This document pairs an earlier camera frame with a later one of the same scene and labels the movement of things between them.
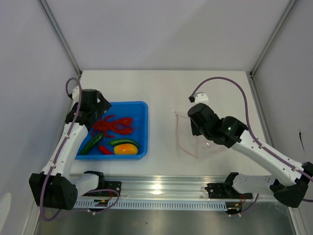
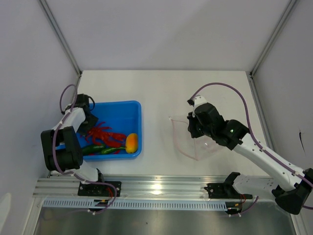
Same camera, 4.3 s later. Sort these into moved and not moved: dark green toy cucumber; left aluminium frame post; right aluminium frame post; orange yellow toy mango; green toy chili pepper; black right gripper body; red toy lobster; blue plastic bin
Moved: orange yellow toy mango; blue plastic bin; green toy chili pepper; dark green toy cucumber; red toy lobster
Not moved: right aluminium frame post; black right gripper body; left aluminium frame post
